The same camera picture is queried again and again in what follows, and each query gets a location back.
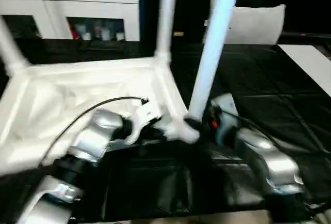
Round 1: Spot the white plastic table leg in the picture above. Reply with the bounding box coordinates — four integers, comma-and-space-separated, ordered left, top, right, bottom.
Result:
154, 0, 179, 65
0, 16, 31, 77
187, 0, 244, 122

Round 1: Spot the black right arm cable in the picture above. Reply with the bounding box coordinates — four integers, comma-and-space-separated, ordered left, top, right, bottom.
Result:
232, 114, 285, 155

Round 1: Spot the white plastic table top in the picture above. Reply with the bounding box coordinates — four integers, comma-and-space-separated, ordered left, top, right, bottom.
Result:
0, 55, 202, 176

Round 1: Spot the black work mat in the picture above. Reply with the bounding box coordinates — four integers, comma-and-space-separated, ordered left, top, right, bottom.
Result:
0, 37, 331, 222

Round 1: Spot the white flat panel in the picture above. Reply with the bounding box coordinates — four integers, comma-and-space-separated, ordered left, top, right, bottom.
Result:
277, 43, 331, 93

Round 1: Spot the white glass-door cabinet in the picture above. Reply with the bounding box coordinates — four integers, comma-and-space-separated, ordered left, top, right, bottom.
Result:
0, 0, 142, 43

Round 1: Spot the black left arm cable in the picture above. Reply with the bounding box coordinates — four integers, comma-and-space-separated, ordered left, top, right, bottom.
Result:
38, 96, 150, 168

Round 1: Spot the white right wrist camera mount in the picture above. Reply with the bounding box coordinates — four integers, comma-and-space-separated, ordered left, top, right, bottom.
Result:
210, 93, 239, 147

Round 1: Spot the grey printed cushion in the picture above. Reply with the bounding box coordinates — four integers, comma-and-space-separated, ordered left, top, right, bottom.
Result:
203, 0, 287, 46

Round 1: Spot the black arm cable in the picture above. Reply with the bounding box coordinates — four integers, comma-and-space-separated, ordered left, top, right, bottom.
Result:
232, 114, 285, 155
38, 96, 150, 168

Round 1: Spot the black sofa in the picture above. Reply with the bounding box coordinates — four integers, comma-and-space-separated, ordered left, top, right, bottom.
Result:
139, 0, 331, 46

